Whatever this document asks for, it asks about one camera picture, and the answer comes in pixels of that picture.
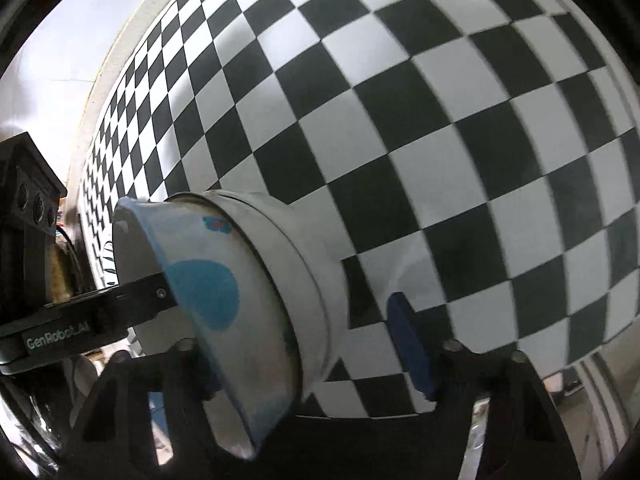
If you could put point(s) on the white bowl with coloured dots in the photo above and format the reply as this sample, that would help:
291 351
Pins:
240 340

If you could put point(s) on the blue box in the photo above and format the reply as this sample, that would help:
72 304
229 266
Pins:
157 405

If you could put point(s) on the black white checkered tablecloth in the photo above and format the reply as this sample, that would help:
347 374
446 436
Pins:
450 160

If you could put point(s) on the plain white bowl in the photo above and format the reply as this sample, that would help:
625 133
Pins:
300 270

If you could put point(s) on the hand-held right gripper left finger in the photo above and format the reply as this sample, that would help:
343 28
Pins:
192 365

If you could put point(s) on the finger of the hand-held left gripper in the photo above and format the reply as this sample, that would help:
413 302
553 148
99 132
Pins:
145 302

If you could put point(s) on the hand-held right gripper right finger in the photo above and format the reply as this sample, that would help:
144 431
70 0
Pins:
407 345

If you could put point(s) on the brown glazed plate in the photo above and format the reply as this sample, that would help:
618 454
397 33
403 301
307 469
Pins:
62 270

